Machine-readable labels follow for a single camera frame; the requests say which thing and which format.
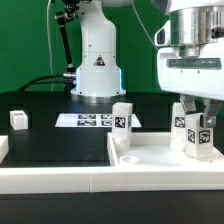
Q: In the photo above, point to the white marker tag sheet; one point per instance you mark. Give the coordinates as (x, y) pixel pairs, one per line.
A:
(84, 120)

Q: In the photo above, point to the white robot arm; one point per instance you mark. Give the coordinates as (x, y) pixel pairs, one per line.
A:
(90, 39)

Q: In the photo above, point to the white square table top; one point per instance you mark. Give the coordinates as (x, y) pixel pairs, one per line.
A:
(153, 149)

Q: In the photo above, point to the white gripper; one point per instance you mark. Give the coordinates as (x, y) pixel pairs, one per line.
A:
(201, 76)

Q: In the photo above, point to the white U-shaped obstacle fence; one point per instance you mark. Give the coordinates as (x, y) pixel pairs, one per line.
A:
(109, 178)

